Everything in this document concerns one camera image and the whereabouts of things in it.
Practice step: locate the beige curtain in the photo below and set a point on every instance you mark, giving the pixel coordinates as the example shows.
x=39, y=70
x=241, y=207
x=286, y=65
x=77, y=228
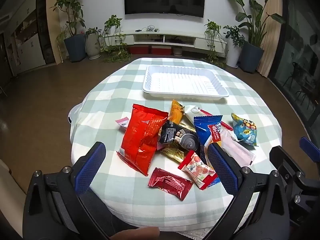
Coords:
x=271, y=30

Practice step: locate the green checked tablecloth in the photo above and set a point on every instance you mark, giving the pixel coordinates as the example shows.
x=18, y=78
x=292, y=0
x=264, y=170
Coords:
x=125, y=200

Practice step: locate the white strawberry print packet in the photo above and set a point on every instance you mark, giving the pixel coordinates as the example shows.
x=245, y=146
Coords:
x=197, y=168

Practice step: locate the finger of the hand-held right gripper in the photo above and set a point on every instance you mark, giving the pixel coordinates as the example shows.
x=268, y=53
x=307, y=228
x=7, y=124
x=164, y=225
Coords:
x=311, y=150
x=282, y=160

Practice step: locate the white plastic tray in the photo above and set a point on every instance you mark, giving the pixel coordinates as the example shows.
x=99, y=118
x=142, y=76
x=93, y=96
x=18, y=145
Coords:
x=185, y=82

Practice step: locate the small white pot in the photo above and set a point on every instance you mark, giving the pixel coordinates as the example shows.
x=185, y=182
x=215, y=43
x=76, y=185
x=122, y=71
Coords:
x=178, y=50

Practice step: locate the blue cake packet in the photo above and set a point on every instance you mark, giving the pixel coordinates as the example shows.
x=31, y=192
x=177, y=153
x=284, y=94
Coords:
x=207, y=130

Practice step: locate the gold snack packet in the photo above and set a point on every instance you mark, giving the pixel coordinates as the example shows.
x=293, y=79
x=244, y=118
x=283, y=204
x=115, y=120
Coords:
x=175, y=153

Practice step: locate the pale pink snack packet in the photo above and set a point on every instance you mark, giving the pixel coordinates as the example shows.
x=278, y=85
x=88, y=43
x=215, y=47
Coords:
x=237, y=150

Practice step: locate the small green plant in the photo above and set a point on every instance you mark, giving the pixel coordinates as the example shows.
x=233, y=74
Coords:
x=92, y=30

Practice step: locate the trailing vine plant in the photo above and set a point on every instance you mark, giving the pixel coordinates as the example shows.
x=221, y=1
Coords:
x=212, y=30

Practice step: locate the small dark red packet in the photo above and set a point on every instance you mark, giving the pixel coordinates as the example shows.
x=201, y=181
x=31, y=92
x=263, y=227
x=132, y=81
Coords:
x=170, y=182

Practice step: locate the trailing pothos plant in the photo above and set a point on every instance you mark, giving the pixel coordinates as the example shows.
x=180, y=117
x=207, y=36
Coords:
x=112, y=25

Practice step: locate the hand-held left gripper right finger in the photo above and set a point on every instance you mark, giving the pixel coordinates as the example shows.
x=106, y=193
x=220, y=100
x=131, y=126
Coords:
x=222, y=170

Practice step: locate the person's left hand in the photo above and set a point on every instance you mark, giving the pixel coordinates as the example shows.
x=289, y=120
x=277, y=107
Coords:
x=140, y=233

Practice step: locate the large red snack bag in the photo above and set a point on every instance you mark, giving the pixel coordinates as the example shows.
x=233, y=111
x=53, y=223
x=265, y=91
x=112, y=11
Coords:
x=142, y=140

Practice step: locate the small bushy plant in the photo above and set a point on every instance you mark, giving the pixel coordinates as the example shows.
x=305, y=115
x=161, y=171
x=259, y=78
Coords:
x=233, y=33

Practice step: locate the dark blue square planter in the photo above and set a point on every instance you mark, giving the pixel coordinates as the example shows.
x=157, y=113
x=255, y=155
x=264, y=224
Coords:
x=252, y=56
x=75, y=47

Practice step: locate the teal cartoon snack packet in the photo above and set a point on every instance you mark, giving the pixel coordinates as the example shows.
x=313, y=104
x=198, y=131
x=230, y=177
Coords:
x=245, y=130

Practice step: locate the white television cabinet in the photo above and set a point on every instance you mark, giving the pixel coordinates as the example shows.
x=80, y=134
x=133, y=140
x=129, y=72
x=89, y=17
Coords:
x=150, y=37

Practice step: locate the large broad leaf plant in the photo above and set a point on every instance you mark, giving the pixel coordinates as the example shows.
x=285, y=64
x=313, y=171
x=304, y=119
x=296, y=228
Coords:
x=252, y=12

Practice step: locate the glass sliding door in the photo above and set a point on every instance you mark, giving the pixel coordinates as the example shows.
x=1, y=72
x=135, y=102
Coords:
x=300, y=67

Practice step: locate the grey ribbed plant pot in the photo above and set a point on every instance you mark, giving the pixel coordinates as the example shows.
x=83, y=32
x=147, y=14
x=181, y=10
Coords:
x=92, y=46

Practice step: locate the orange snack packet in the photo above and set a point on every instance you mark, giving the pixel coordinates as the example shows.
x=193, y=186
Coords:
x=176, y=112

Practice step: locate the tall leafy tree plant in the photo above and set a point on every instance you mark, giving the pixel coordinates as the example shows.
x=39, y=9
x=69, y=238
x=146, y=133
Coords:
x=71, y=7

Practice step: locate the tall white plant pot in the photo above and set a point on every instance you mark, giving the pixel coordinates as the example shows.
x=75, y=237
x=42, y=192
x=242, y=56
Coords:
x=233, y=55

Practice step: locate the black and gold cake packet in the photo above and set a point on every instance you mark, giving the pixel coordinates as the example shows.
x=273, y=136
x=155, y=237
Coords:
x=175, y=135

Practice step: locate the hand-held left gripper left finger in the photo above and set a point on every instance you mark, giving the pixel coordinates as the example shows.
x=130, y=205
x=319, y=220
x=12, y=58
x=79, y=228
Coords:
x=91, y=165

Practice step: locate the red storage box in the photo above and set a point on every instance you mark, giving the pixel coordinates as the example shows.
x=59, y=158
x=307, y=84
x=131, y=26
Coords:
x=161, y=50
x=138, y=49

